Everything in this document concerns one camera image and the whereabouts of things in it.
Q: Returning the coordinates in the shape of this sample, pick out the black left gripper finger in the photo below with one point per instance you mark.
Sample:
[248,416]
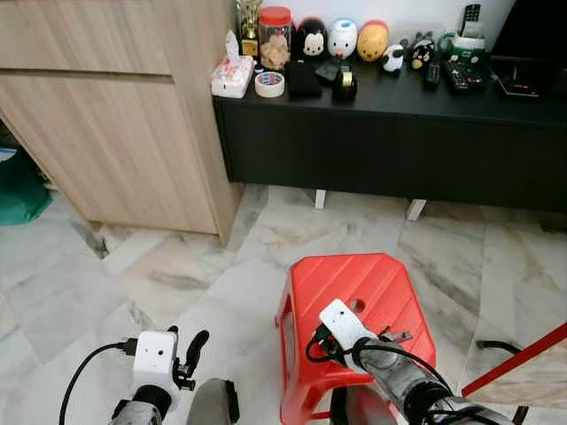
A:
[172,330]
[197,345]

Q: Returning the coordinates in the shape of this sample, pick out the metal key bunch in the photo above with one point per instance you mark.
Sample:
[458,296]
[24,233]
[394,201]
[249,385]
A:
[400,336]

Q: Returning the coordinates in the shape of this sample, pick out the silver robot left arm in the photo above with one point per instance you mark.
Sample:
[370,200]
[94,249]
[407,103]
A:
[133,414]

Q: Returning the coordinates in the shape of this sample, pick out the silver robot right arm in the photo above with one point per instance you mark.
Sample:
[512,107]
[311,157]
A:
[403,381]

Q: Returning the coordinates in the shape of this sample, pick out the black remote with grey keys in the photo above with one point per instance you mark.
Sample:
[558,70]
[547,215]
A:
[471,14]

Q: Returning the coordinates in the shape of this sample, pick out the red plastic stool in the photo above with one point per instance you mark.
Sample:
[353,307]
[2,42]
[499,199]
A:
[372,283]

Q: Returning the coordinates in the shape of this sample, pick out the marble folding table red edge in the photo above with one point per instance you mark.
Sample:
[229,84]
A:
[532,372]

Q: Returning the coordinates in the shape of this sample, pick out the black TV console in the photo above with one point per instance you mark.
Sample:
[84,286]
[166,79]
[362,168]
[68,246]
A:
[372,142]

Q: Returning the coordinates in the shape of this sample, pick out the green bag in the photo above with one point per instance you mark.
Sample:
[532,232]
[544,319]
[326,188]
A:
[19,190]

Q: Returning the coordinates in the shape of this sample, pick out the light wooden cabinet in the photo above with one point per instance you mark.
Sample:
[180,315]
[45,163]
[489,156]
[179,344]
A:
[106,133]

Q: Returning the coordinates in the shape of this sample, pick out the black tape dispenser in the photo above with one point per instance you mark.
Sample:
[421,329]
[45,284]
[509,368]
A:
[345,84]

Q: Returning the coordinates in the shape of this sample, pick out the white tape roll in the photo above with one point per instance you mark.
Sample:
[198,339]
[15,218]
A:
[258,86]

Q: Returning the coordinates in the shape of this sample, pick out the pink white tissue pack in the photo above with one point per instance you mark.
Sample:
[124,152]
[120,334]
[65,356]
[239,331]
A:
[232,78]

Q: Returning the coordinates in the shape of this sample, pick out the slim black remote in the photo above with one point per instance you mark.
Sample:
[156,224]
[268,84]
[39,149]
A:
[431,74]

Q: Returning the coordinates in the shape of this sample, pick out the black wallet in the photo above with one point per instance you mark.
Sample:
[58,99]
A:
[303,81]

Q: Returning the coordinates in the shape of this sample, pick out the wide black remote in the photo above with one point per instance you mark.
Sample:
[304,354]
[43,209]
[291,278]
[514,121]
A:
[463,77]

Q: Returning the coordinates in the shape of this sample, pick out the small black box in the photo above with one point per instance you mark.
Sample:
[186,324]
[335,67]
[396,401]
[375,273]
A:
[326,71]

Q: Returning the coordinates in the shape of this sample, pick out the small black white figure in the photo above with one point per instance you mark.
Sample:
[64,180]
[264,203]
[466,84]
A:
[393,60]

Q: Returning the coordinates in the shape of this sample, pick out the black cartoon figure toy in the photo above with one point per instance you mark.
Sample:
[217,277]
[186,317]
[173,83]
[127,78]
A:
[423,53]

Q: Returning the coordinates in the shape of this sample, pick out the yellow bear plush toy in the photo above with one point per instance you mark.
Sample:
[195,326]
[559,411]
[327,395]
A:
[372,42]

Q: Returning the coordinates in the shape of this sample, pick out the white duck plush toy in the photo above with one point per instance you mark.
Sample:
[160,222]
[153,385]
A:
[342,40]

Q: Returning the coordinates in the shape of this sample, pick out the clear jar red lid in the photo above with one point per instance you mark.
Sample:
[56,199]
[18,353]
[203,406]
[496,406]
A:
[275,44]

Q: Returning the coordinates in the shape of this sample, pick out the black mouse plush toy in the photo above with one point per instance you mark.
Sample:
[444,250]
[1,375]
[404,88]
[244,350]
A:
[311,42]

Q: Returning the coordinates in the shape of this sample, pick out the gold trophy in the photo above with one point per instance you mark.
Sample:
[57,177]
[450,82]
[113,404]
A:
[249,18]

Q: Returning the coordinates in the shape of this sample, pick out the black television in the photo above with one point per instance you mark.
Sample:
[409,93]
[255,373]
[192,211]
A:
[536,27]

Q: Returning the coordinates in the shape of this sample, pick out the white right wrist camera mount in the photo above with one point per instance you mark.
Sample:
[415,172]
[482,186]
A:
[344,323]

